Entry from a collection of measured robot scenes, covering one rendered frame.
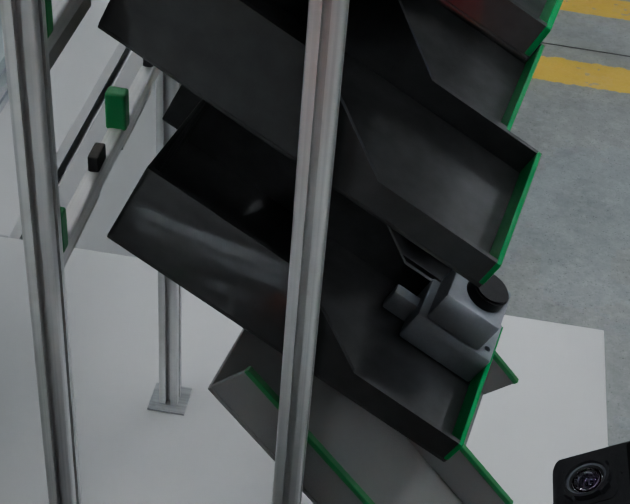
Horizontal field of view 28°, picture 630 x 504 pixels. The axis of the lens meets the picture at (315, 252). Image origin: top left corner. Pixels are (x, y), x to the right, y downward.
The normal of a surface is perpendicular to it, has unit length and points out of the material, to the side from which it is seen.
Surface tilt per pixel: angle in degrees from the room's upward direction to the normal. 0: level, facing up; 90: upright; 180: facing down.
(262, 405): 90
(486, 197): 25
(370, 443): 45
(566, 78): 0
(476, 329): 90
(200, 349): 0
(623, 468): 33
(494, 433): 0
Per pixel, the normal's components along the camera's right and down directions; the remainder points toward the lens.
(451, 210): 0.46, -0.60
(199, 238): -0.33, 0.58
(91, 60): 0.07, -0.77
